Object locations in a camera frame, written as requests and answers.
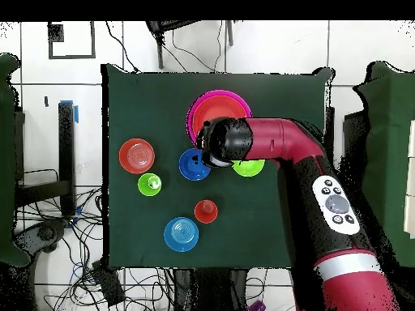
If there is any large orange bowl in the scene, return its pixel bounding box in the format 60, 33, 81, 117
190, 94, 250, 143

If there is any large pink bowl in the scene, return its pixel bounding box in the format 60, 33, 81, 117
186, 89, 253, 147

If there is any dark blue bowl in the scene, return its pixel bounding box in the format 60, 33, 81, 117
178, 147, 212, 181

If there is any orange cup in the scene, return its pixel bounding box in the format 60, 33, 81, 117
194, 198, 219, 224

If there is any green bowl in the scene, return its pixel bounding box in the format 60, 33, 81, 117
232, 158, 266, 178

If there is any green cup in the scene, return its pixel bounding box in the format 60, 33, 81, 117
137, 173, 163, 198

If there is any small light blue bowl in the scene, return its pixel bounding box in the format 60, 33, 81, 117
163, 216, 199, 253

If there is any small orange bowl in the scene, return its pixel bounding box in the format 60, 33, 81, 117
118, 138, 156, 175

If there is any dark green table cloth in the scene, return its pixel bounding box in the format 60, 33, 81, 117
101, 63, 335, 271

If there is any black power strip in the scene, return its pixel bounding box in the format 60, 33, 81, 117
92, 259, 126, 307

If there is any green cloth on side table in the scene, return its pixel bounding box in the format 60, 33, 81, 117
0, 53, 32, 268
352, 61, 415, 268

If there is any cable tangle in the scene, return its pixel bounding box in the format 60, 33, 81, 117
15, 185, 176, 311

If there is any black table frame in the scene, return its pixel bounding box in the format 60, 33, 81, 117
14, 100, 79, 217
323, 106, 369, 195

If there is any grey pedestal foot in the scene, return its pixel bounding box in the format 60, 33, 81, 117
12, 219, 69, 254

